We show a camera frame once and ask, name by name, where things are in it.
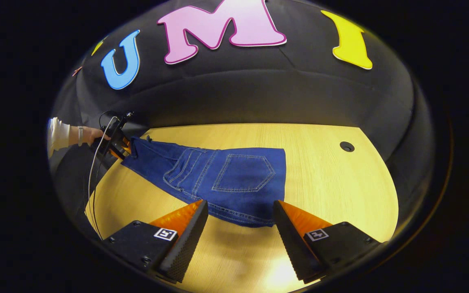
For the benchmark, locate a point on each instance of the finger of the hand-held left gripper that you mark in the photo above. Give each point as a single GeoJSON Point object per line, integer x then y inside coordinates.
{"type": "Point", "coordinates": [126, 142]}
{"type": "Point", "coordinates": [119, 154]}

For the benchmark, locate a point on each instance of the white wristband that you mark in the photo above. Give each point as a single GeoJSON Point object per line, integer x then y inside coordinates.
{"type": "Point", "coordinates": [80, 135]}

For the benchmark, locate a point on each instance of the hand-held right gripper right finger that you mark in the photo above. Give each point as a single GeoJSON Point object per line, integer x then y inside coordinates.
{"type": "Point", "coordinates": [293, 248]}

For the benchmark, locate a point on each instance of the small backdrop clip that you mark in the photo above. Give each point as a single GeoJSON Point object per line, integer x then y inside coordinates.
{"type": "Point", "coordinates": [76, 71]}

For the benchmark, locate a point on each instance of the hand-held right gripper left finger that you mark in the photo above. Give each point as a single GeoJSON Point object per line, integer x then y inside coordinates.
{"type": "Point", "coordinates": [185, 248]}

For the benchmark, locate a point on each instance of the black backdrop cloth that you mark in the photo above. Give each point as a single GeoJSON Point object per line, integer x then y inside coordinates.
{"type": "Point", "coordinates": [259, 89]}

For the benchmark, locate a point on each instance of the blue denim jeans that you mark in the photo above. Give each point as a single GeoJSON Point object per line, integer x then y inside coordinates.
{"type": "Point", "coordinates": [238, 175]}

